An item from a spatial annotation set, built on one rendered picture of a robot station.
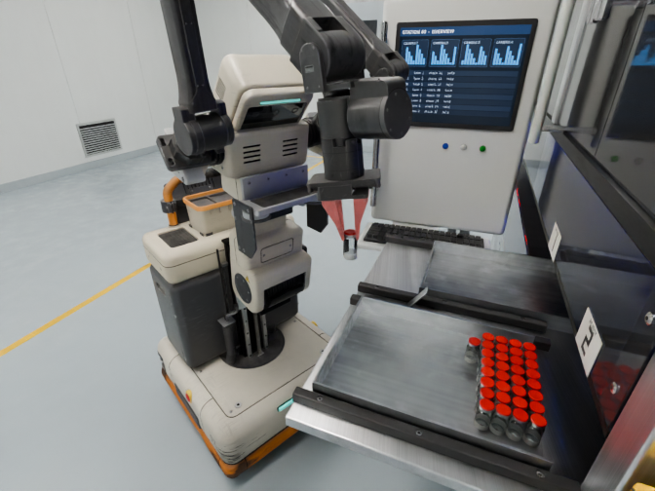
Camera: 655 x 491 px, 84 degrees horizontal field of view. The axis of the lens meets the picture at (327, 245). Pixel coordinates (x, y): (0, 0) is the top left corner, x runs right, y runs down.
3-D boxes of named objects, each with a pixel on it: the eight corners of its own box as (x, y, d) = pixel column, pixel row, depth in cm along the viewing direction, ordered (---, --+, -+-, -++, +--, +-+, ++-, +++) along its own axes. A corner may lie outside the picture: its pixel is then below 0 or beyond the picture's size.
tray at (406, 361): (529, 350, 69) (534, 335, 68) (545, 478, 48) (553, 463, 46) (361, 308, 81) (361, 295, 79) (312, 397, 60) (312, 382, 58)
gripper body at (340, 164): (380, 191, 49) (377, 135, 46) (307, 197, 51) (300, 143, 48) (380, 180, 55) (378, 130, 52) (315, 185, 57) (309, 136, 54)
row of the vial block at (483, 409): (489, 353, 68) (495, 333, 66) (488, 433, 54) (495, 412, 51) (477, 349, 69) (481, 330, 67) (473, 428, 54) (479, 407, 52)
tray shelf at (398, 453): (561, 271, 99) (563, 265, 98) (657, 567, 41) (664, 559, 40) (389, 241, 115) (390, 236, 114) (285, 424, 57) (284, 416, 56)
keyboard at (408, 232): (482, 241, 128) (483, 235, 126) (483, 259, 116) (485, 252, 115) (371, 225, 139) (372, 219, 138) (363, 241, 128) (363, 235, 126)
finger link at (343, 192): (371, 246, 53) (366, 183, 49) (323, 248, 54) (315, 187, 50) (372, 230, 59) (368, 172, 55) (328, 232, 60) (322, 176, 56)
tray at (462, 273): (566, 274, 94) (571, 262, 92) (589, 337, 72) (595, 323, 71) (433, 250, 105) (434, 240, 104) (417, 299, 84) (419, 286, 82)
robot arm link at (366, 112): (344, 41, 49) (296, 45, 44) (417, 22, 41) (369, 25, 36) (354, 132, 54) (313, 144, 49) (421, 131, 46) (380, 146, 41)
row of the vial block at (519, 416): (516, 359, 67) (521, 340, 65) (521, 444, 52) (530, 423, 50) (503, 356, 68) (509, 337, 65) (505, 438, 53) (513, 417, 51)
